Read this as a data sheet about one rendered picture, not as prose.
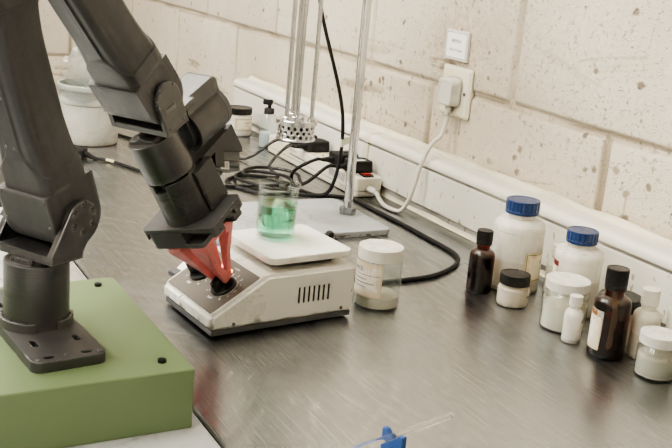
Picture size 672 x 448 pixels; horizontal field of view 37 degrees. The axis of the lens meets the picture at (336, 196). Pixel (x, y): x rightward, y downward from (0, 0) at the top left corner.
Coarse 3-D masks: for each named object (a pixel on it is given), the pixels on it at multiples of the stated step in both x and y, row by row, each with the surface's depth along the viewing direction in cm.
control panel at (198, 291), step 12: (180, 276) 123; (240, 276) 118; (252, 276) 117; (180, 288) 120; (192, 288) 120; (204, 288) 119; (240, 288) 116; (192, 300) 118; (204, 300) 116; (216, 300) 116; (228, 300) 115
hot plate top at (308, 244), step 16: (240, 240) 123; (256, 240) 123; (304, 240) 125; (320, 240) 125; (256, 256) 119; (272, 256) 117; (288, 256) 118; (304, 256) 119; (320, 256) 120; (336, 256) 122
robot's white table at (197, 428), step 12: (0, 216) 153; (0, 252) 137; (0, 264) 132; (72, 264) 135; (0, 276) 128; (72, 276) 130; (84, 276) 131; (192, 420) 95; (168, 432) 92; (180, 432) 92; (192, 432) 93; (204, 432) 93; (84, 444) 89; (96, 444) 89; (108, 444) 89; (120, 444) 89; (132, 444) 90; (144, 444) 90; (156, 444) 90; (168, 444) 90; (180, 444) 90; (192, 444) 90; (204, 444) 91; (216, 444) 91
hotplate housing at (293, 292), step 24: (240, 264) 120; (264, 264) 120; (288, 264) 120; (312, 264) 122; (336, 264) 122; (168, 288) 122; (264, 288) 116; (288, 288) 118; (312, 288) 120; (336, 288) 122; (192, 312) 117; (216, 312) 114; (240, 312) 115; (264, 312) 117; (288, 312) 119; (312, 312) 121; (336, 312) 124
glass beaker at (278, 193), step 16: (272, 176) 126; (288, 176) 126; (272, 192) 122; (288, 192) 122; (272, 208) 122; (288, 208) 122; (256, 224) 124; (272, 224) 122; (288, 224) 123; (272, 240) 123; (288, 240) 124
